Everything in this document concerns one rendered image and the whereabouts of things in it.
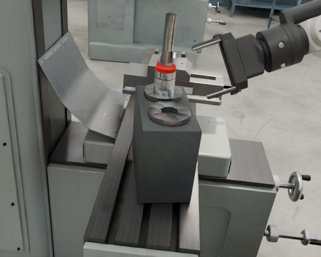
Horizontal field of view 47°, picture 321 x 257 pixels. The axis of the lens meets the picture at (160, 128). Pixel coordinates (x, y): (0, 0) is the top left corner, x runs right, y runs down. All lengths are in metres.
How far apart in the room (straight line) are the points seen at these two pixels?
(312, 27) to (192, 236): 0.48
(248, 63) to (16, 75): 0.66
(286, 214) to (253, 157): 1.00
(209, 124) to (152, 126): 0.68
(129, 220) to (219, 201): 0.58
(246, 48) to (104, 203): 0.44
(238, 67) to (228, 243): 0.85
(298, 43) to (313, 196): 1.89
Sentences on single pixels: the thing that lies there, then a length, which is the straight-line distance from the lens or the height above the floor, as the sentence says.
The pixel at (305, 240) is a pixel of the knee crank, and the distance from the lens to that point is 1.47.
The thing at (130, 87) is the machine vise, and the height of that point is 0.95.
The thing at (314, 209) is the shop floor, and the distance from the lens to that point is 2.50.
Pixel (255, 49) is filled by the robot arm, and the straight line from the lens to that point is 0.78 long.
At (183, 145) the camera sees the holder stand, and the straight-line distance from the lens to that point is 0.74.
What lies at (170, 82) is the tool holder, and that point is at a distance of 0.82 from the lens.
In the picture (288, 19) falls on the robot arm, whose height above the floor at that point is 1.32.
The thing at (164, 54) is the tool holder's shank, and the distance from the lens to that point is 0.81.
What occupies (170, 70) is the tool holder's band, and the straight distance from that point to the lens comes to 0.81.
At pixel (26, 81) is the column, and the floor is 1.03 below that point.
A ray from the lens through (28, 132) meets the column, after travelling 1.21.
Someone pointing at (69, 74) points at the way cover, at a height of 0.99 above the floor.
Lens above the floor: 1.48
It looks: 30 degrees down
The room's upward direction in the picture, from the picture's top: 6 degrees clockwise
